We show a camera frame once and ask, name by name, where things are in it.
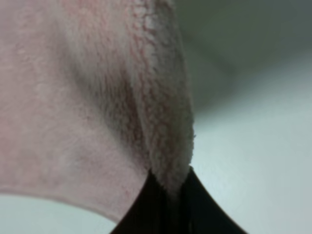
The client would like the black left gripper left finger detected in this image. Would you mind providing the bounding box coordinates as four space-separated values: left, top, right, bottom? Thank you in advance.
109 169 171 234

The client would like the pink terry towel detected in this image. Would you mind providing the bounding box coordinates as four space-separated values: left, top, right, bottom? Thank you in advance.
0 0 194 221

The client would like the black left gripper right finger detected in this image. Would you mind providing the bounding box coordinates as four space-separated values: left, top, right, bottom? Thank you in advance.
180 165 249 234

